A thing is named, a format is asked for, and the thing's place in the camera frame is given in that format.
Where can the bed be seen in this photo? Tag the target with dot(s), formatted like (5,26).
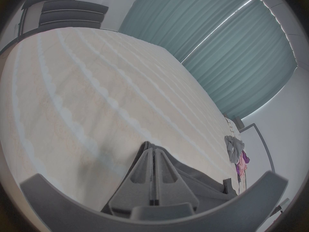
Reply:
(96,93)

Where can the pile of clothes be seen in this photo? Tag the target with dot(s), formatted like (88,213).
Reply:
(242,164)

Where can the blue-green curtain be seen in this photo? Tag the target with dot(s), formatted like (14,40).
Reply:
(241,69)
(181,16)

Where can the grey bedside table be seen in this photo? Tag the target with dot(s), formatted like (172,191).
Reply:
(239,122)

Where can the grey garment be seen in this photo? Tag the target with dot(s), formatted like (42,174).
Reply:
(235,148)

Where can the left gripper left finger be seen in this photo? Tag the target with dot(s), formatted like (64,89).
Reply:
(135,192)

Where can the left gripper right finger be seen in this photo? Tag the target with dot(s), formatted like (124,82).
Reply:
(169,192)

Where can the white printed pillow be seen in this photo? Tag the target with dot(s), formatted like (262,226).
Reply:
(233,127)

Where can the black T-shirt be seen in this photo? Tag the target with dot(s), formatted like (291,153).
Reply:
(205,182)

